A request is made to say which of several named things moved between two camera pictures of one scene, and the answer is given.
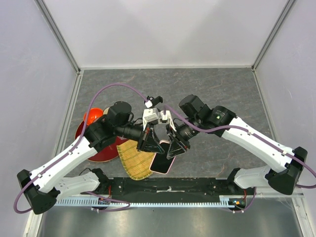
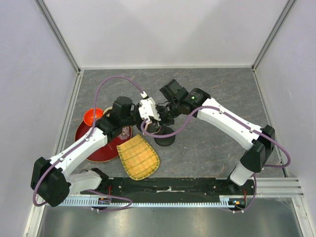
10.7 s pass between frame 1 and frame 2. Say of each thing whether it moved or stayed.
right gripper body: moved
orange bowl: stayed
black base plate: stayed
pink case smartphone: moved
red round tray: stayed
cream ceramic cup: stayed
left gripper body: moved
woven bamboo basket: stayed
